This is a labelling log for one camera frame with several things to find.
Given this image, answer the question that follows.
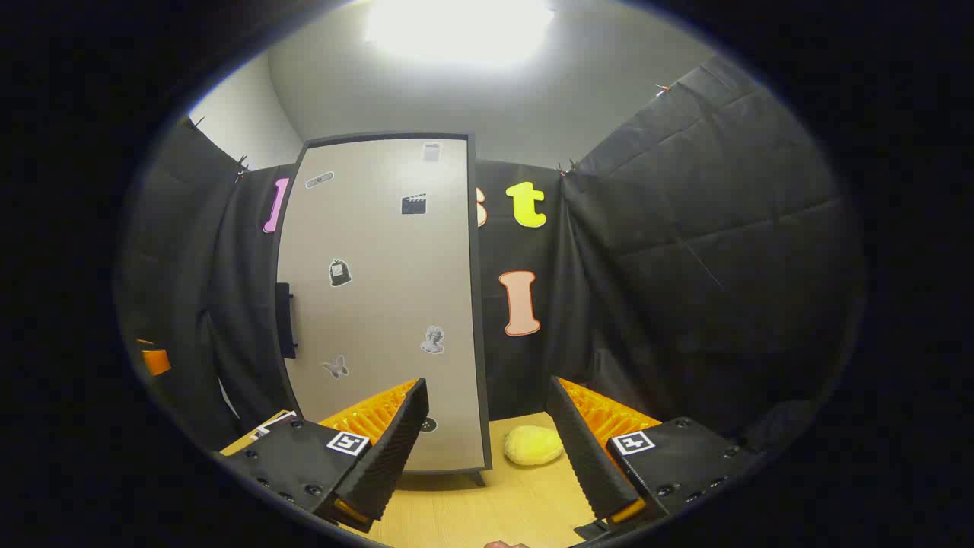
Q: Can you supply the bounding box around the yellow plush toy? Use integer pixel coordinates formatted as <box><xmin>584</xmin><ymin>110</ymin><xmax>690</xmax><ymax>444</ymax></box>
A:
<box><xmin>504</xmin><ymin>425</ymin><xmax>565</xmax><ymax>467</ymax></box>

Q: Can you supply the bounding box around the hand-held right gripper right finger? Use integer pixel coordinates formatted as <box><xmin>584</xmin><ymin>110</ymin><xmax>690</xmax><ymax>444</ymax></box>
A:
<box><xmin>545</xmin><ymin>375</ymin><xmax>756</xmax><ymax>541</ymax></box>

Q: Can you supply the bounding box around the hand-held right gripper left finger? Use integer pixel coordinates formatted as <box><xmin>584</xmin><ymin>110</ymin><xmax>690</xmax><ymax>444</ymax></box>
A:
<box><xmin>219</xmin><ymin>377</ymin><xmax>431</xmax><ymax>534</ymax></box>

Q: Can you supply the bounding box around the black backdrop cloth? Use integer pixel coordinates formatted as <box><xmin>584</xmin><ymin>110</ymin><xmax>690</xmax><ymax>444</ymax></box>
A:
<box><xmin>114</xmin><ymin>57</ymin><xmax>868</xmax><ymax>457</ymax></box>

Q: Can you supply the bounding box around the dark grey cabinet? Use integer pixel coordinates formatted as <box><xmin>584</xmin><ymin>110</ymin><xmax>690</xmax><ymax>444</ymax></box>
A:
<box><xmin>272</xmin><ymin>132</ymin><xmax>494</xmax><ymax>488</ymax></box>

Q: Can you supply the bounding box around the black door handle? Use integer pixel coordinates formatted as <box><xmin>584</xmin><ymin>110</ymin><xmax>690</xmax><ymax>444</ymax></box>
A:
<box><xmin>275</xmin><ymin>282</ymin><xmax>298</xmax><ymax>360</ymax></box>

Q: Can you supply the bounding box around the beige cabinet door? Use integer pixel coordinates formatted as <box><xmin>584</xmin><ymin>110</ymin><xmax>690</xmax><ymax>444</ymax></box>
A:
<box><xmin>277</xmin><ymin>139</ymin><xmax>485</xmax><ymax>471</ymax></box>

